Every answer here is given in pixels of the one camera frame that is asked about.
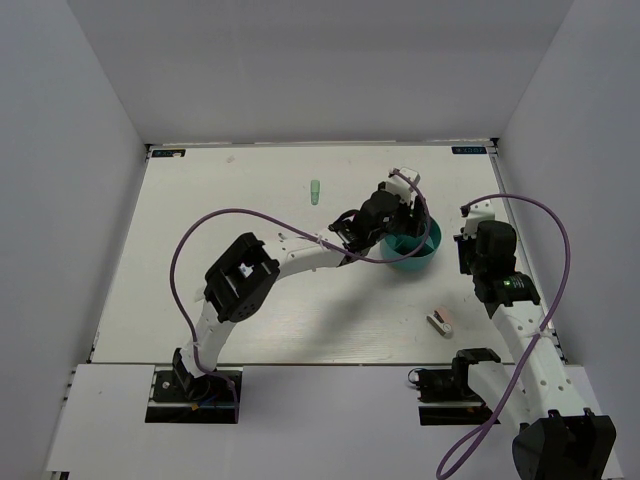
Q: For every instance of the mint green highlighter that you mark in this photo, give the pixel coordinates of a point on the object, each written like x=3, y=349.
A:
x=315, y=190

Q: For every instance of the right corner table label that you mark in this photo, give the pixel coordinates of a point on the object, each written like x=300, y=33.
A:
x=469, y=150

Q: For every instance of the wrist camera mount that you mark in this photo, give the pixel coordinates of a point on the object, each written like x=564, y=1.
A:
x=474, y=214
x=401, y=182

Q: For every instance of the left corner table label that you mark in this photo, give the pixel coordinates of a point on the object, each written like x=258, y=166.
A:
x=168, y=153

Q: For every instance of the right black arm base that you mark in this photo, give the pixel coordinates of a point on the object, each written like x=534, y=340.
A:
x=444, y=395

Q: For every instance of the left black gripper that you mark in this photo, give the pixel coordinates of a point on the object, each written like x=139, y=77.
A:
x=411, y=224

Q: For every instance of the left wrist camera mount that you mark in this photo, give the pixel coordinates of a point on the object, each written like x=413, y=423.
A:
x=401, y=182

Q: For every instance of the corner table label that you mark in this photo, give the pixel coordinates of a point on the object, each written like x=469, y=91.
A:
x=469, y=150
x=168, y=153

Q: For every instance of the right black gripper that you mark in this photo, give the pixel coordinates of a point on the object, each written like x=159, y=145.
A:
x=463, y=244

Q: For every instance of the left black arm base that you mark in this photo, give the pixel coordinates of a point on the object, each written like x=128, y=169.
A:
x=211, y=403

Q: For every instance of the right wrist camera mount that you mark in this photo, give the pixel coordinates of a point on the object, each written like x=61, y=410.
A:
x=474, y=214

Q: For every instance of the pink white eraser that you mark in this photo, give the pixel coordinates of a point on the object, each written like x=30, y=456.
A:
x=440, y=320

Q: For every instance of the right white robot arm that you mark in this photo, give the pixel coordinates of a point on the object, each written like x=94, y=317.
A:
x=557, y=434

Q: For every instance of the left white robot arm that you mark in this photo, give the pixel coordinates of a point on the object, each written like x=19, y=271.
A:
x=239, y=281

